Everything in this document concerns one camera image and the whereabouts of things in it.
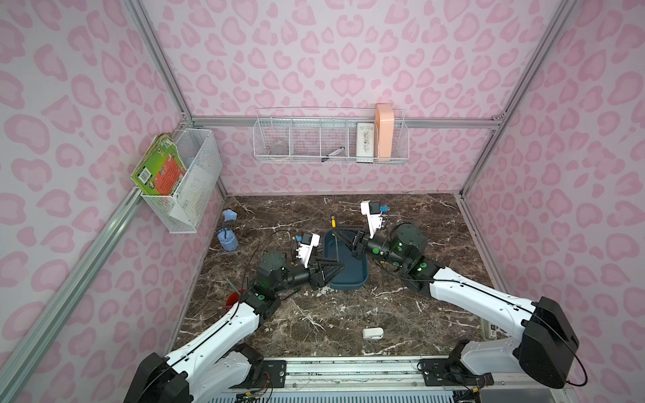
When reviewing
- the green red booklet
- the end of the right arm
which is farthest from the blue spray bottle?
the end of the right arm

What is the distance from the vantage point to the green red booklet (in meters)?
0.66

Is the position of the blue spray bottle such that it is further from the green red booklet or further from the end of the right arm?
the end of the right arm
